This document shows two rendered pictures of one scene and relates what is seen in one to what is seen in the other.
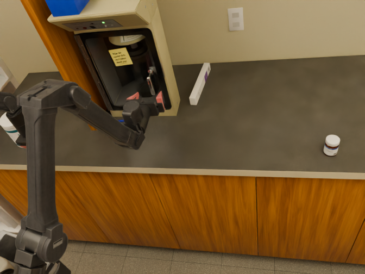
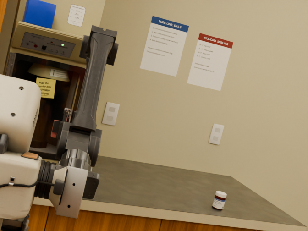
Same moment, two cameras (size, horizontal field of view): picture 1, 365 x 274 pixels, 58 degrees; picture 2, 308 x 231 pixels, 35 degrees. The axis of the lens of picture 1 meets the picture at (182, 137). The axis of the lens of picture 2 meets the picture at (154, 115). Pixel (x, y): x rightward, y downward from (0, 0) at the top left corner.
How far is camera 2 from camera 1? 130 cm
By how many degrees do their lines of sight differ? 53
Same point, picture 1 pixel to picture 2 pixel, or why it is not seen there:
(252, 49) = (116, 148)
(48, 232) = (98, 132)
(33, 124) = (104, 46)
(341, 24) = (189, 141)
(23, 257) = (77, 145)
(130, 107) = not seen: hidden behind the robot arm
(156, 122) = not seen: hidden behind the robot
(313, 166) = (211, 212)
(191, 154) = (101, 195)
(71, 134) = not seen: outside the picture
